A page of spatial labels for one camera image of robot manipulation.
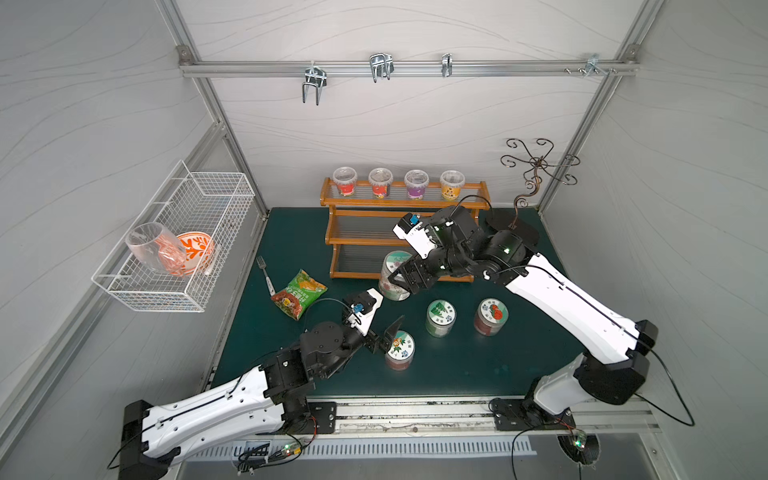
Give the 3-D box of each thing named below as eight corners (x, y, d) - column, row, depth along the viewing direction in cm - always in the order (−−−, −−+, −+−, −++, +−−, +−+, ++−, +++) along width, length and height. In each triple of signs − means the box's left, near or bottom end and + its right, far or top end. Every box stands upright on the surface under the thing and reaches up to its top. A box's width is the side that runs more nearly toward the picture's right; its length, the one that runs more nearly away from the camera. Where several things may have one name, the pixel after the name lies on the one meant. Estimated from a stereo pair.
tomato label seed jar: (476, 336, 88) (482, 324, 82) (471, 311, 94) (477, 298, 87) (503, 336, 88) (512, 324, 82) (497, 311, 94) (505, 298, 87)
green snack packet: (271, 301, 94) (269, 298, 92) (302, 272, 101) (301, 268, 100) (297, 321, 90) (295, 318, 88) (328, 289, 97) (327, 286, 95)
